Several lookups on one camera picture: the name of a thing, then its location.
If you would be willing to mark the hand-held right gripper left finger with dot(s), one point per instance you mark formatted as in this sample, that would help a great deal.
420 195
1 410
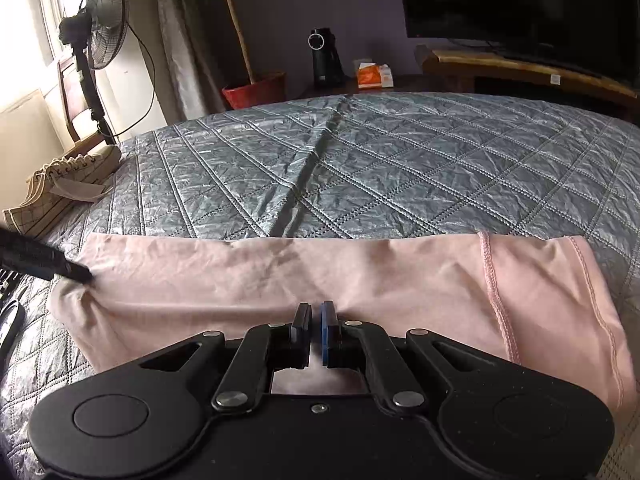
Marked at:
301 322

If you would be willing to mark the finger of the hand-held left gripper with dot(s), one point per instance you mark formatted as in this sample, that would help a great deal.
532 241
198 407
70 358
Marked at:
50 260

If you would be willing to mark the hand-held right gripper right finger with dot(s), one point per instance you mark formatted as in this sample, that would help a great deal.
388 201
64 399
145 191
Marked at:
327 325

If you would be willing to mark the pink shirt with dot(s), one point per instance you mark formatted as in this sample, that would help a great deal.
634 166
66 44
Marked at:
250 280

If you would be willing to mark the cream checked sneaker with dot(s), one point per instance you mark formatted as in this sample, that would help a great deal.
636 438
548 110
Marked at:
95 162
30 215

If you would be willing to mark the white paper tag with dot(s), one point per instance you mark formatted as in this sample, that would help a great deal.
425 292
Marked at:
80 191

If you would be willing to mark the black equipment piece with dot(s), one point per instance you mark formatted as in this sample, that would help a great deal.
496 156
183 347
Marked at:
10 325

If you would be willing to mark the brown wooden chair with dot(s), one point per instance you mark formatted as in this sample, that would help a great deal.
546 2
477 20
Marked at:
70 100

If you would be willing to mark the silver quilted table cover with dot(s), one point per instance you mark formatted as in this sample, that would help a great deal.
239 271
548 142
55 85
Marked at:
400 160

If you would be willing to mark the green tree in red pot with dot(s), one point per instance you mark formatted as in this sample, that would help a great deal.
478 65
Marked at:
255 92

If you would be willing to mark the grey silky curtain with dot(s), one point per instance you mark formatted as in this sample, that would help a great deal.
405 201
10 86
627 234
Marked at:
185 60

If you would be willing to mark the orange tissue box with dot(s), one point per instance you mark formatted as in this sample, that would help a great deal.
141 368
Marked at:
370 77

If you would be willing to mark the black standing fan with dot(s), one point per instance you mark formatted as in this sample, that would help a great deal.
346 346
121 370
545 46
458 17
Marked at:
107 15

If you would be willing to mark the dark wooden television cabinet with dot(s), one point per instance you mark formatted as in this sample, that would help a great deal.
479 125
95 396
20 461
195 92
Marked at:
405 82

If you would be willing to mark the black cone speaker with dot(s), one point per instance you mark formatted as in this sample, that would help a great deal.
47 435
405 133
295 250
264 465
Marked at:
325 67

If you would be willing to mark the light wooden television riser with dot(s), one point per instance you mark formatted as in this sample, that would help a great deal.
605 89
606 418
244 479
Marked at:
500 65

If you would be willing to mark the black flat television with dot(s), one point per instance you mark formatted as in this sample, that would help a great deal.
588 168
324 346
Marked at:
525 0

